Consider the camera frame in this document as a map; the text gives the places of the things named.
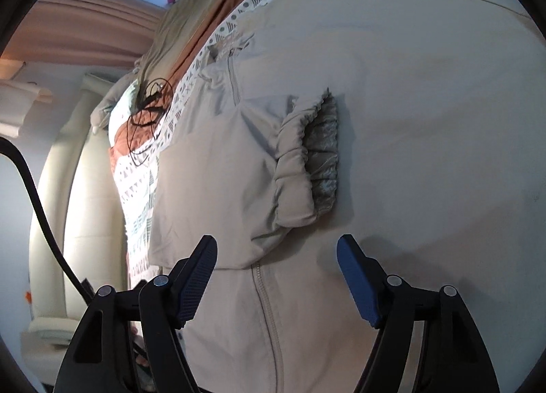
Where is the thin black coiled cable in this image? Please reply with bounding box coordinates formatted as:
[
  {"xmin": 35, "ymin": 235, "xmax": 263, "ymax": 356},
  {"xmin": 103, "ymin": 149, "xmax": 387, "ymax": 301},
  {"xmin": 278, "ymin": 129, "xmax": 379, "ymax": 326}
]
[{"xmin": 127, "ymin": 78, "xmax": 173, "ymax": 167}]

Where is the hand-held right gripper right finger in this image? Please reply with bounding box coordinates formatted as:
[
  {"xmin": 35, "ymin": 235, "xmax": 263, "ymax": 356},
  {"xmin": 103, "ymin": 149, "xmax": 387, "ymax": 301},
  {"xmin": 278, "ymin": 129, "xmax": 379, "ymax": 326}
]
[{"xmin": 336, "ymin": 234, "xmax": 501, "ymax": 393}]

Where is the triangle patterned bed cover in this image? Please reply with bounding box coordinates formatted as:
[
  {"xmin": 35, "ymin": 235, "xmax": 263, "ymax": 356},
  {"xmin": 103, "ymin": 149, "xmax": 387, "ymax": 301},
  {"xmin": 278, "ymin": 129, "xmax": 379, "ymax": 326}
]
[{"xmin": 109, "ymin": 0, "xmax": 359, "ymax": 291}]

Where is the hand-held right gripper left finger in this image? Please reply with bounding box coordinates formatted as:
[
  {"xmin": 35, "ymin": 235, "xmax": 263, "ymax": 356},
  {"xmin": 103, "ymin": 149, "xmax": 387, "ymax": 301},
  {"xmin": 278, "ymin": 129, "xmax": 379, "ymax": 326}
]
[{"xmin": 53, "ymin": 235, "xmax": 219, "ymax": 393}]

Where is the beige pillow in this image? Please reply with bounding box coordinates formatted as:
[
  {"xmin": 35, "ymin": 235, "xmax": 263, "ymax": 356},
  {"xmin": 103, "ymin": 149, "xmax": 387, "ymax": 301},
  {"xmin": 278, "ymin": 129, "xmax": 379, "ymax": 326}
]
[{"xmin": 91, "ymin": 73, "xmax": 141, "ymax": 133}]

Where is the thick black cable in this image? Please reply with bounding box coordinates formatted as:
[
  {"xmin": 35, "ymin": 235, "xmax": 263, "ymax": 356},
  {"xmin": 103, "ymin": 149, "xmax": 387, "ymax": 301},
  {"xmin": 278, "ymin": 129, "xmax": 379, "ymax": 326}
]
[{"xmin": 0, "ymin": 137, "xmax": 97, "ymax": 304}]

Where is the beige zip jacket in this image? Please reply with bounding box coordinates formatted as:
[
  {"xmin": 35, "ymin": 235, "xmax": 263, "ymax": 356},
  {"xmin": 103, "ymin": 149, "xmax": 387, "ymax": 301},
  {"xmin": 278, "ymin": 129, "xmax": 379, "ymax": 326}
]
[{"xmin": 147, "ymin": 0, "xmax": 544, "ymax": 393}]

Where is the cream padded headboard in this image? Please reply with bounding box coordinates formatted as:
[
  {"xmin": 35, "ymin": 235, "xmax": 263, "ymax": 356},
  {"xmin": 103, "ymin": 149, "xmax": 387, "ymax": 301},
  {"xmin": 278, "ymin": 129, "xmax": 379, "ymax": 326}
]
[{"xmin": 23, "ymin": 73, "xmax": 129, "ymax": 347}]

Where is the khaki cloth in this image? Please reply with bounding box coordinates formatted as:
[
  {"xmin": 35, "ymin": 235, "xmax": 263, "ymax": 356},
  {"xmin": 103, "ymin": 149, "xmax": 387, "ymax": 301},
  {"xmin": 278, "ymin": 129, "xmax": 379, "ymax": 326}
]
[{"xmin": 139, "ymin": 0, "xmax": 274, "ymax": 93}]

